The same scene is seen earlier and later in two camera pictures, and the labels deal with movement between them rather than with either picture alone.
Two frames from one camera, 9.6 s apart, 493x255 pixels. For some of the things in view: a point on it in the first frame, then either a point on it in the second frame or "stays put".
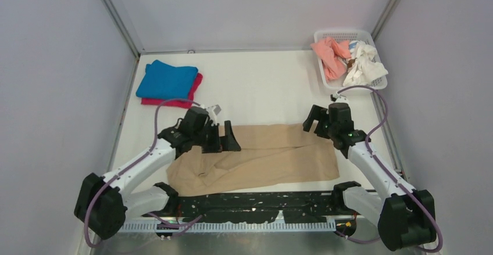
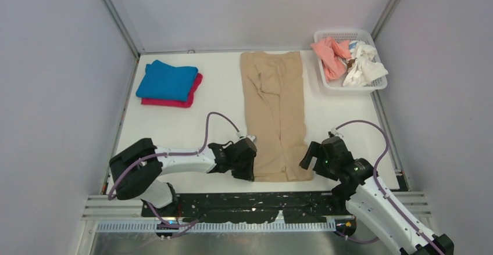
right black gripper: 321,114 to 315,149
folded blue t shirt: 161,80 stays put
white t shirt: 367,67 stays put
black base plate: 258,207 stays put
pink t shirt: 334,55 stays put
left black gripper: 224,143 to 248,174
